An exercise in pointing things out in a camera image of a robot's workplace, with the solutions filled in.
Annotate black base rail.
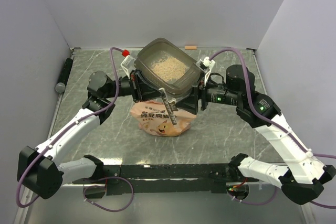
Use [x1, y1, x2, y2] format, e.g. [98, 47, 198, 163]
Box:
[73, 163, 260, 196]

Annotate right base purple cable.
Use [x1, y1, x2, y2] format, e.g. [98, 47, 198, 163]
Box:
[227, 179, 278, 205]

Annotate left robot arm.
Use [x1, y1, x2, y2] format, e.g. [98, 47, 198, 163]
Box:
[17, 70, 162, 199]

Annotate small orange block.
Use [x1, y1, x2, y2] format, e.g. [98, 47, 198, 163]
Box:
[184, 46, 197, 50]

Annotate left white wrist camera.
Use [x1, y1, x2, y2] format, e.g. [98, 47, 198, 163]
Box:
[120, 49, 135, 78]

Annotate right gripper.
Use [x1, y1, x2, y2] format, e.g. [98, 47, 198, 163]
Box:
[175, 70, 241, 115]

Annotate black cylinder with grey cap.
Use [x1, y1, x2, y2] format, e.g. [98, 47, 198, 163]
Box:
[55, 58, 73, 93]

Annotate clean litter granules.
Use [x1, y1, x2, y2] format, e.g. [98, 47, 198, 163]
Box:
[150, 56, 188, 83]

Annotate grey plastic litter box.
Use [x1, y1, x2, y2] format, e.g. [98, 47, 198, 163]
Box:
[134, 38, 201, 97]

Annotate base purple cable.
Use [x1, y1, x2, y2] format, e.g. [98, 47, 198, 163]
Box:
[227, 179, 278, 205]
[82, 176, 135, 212]

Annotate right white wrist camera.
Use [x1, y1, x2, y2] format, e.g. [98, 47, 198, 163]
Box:
[196, 56, 215, 86]

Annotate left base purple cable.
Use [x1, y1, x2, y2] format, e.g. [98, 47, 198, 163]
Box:
[82, 176, 135, 212]

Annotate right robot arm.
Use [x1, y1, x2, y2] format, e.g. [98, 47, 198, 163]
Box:
[176, 65, 335, 205]

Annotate pink cat litter bag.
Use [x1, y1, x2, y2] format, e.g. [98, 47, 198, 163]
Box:
[130, 100, 196, 137]

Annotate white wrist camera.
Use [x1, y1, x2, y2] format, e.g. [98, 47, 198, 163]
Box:
[196, 56, 215, 86]
[120, 49, 135, 78]

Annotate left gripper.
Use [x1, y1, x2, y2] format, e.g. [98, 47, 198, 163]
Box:
[104, 69, 165, 103]

